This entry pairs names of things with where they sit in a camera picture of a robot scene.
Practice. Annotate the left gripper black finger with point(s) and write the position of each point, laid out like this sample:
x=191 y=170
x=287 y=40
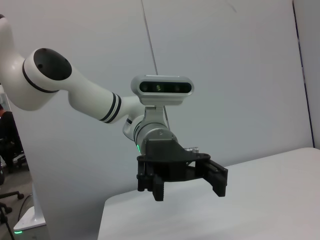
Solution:
x=158 y=188
x=215 y=178

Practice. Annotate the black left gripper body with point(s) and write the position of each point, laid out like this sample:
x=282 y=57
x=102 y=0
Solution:
x=170 y=160

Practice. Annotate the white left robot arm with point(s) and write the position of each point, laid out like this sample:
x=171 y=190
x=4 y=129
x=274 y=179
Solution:
x=82 y=92

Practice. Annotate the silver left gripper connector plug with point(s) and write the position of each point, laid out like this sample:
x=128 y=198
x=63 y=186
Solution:
x=192 y=149

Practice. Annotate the white partition foot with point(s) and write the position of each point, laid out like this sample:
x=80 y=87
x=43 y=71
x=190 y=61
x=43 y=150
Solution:
x=30 y=217

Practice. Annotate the black chair base with casters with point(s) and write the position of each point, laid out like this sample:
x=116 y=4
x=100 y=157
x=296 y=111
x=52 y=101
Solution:
x=11 y=195

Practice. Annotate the person in black clothing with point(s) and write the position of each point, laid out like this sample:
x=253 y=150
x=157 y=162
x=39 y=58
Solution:
x=7 y=130

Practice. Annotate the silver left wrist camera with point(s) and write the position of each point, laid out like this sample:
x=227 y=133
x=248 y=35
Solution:
x=162 y=87

